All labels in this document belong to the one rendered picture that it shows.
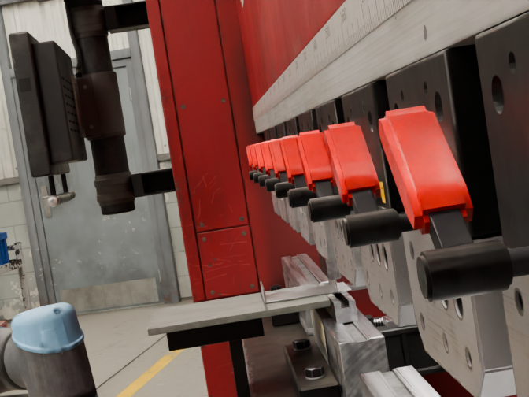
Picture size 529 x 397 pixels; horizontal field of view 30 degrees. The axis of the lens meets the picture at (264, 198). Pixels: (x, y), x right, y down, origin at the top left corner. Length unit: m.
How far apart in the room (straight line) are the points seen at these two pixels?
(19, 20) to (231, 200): 6.89
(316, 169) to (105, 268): 8.13
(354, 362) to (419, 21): 0.83
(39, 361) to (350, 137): 0.63
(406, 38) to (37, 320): 0.70
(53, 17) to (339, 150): 8.46
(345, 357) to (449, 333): 0.76
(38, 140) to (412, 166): 2.15
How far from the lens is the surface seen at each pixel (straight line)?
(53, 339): 1.13
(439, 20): 0.46
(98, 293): 8.93
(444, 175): 0.37
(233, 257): 2.35
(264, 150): 1.38
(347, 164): 0.57
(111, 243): 8.82
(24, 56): 2.52
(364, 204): 0.55
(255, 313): 1.42
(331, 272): 1.46
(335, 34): 0.79
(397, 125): 0.40
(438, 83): 0.47
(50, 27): 9.00
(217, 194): 2.34
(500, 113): 0.38
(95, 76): 2.91
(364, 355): 1.28
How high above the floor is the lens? 1.23
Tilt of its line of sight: 3 degrees down
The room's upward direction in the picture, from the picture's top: 9 degrees counter-clockwise
